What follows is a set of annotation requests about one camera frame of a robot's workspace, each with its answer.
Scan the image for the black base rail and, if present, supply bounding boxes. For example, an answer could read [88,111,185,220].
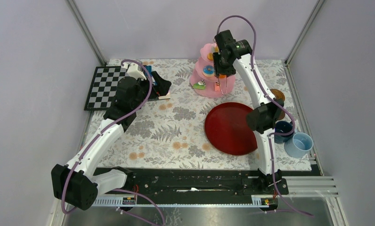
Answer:
[108,168,289,206]

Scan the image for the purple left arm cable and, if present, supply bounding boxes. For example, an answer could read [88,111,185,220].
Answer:
[61,59,166,226]

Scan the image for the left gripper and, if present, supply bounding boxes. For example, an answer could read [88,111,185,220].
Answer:
[131,71,171,109]

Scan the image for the pink layered cake slice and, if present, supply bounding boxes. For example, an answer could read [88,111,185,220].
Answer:
[214,82,221,92]

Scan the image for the blue lego brick on pillar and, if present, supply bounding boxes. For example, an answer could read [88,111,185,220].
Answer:
[145,65,152,73]

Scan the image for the dark brown wooden coaster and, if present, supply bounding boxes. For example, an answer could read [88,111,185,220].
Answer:
[277,110,285,121]

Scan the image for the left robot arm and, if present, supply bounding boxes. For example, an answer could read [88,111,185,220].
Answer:
[51,71,159,214]

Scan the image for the blue iced donut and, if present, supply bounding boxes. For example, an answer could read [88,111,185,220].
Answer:
[202,65,215,77]

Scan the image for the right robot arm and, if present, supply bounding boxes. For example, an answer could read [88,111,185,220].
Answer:
[213,30,284,194]

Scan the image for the floral table cloth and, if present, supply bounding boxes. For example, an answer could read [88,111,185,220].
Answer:
[80,58,313,171]

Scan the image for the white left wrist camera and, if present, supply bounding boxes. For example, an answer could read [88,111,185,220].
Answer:
[121,63,147,81]

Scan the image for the dark blue mug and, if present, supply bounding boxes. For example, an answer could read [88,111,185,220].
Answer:
[274,121,296,144]

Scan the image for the light brown wooden saucer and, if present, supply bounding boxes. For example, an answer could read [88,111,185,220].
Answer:
[270,89,285,101]

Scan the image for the dark red round tray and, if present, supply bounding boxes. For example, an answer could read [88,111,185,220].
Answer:
[204,102,258,156]

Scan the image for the green cake slice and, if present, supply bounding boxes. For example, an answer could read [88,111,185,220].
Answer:
[192,80,206,90]

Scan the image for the black and white chessboard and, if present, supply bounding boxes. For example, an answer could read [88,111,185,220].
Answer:
[83,65,147,111]

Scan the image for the cream lego brick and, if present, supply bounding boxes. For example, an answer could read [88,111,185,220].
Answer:
[158,93,171,100]

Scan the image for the pink three-tier cake stand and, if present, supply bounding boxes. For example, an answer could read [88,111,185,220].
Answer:
[189,43,236,98]

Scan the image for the light blue mug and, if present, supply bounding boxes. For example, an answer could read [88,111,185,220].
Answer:
[284,132,314,159]

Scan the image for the round yellow biscuit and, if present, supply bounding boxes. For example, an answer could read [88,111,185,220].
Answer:
[207,53,213,61]

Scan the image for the white handled metal tongs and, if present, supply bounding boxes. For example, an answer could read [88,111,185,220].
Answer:
[217,74,228,95]

